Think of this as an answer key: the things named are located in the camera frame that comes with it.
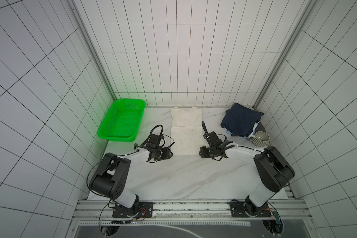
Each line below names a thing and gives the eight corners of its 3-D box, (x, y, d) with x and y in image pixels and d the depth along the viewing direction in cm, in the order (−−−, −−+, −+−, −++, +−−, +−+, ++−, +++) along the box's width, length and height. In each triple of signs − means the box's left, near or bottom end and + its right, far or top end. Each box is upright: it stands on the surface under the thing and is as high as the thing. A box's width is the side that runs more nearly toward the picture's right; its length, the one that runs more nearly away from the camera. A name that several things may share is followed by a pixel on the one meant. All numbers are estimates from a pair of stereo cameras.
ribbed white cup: (257, 149, 95) (260, 145, 92) (248, 138, 101) (250, 134, 97) (270, 143, 98) (273, 140, 94) (260, 133, 104) (263, 129, 100)
